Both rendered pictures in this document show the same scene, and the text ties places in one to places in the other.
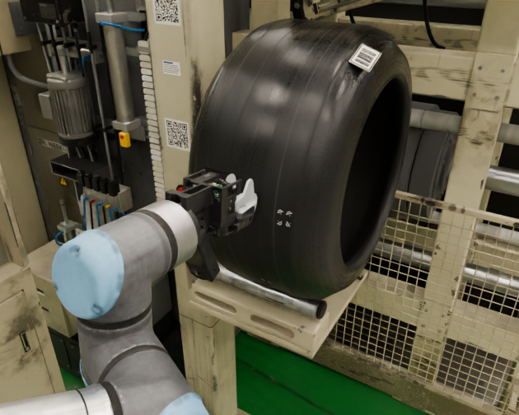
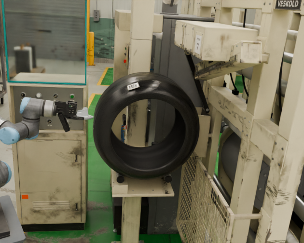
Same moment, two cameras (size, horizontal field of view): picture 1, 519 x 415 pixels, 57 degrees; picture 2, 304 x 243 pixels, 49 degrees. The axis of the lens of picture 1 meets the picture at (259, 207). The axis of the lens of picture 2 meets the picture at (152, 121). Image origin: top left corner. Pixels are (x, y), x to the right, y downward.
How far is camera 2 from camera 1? 1.56 m
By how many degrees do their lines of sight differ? 46
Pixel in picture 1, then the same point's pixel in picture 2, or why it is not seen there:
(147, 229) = (38, 101)
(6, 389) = (65, 169)
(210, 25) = (140, 70)
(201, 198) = (61, 104)
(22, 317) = (77, 149)
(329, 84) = (116, 90)
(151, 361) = (20, 124)
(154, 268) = (35, 110)
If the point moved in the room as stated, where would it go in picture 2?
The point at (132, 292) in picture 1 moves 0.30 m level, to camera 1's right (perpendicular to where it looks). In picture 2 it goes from (28, 112) to (51, 129)
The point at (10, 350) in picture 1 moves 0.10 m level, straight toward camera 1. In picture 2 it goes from (70, 157) to (63, 162)
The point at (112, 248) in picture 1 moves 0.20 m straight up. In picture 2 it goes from (27, 100) to (25, 62)
